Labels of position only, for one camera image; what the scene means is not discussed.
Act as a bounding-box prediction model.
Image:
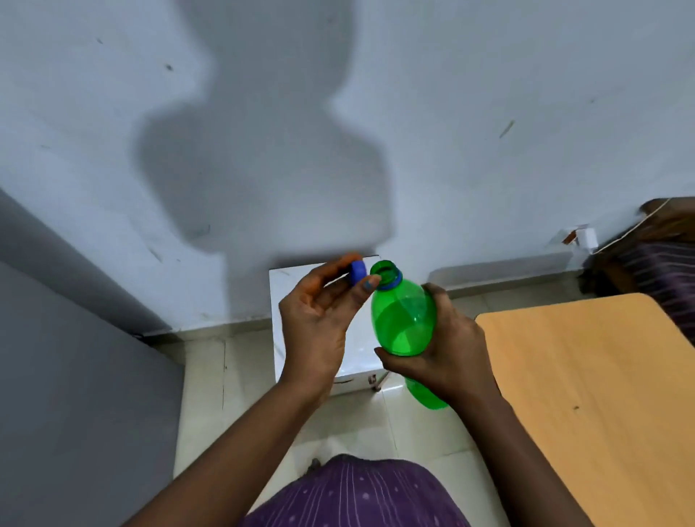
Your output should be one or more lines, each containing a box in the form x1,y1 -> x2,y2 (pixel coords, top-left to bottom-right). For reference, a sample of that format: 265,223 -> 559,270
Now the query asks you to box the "purple dotted garment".
241,454 -> 471,527

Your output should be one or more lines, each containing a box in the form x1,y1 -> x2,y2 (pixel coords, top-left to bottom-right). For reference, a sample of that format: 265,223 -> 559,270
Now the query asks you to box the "person's left hand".
278,252 -> 382,389

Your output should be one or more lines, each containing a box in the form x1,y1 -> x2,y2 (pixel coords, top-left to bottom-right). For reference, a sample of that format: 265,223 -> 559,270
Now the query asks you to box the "green plastic bottle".
370,260 -> 450,411

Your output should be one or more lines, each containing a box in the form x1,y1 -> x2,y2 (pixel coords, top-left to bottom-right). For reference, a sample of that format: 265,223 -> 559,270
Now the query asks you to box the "person's right hand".
374,282 -> 501,406

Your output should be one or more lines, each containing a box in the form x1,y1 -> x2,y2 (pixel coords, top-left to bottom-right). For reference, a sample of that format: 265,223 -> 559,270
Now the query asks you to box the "white marble side table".
268,255 -> 390,397

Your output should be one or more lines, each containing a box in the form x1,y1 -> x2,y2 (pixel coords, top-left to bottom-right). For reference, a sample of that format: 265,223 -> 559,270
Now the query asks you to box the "grey cupboard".
0,187 -> 186,527

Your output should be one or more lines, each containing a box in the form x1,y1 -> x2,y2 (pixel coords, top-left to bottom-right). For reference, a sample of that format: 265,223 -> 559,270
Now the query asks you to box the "person's left forearm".
122,374 -> 333,527

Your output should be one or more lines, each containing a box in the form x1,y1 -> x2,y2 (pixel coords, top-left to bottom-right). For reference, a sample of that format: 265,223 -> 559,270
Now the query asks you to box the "white cable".
591,198 -> 672,256

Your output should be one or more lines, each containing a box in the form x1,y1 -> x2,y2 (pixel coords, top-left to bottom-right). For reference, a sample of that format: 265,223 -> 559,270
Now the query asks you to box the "person's right forearm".
450,387 -> 596,527

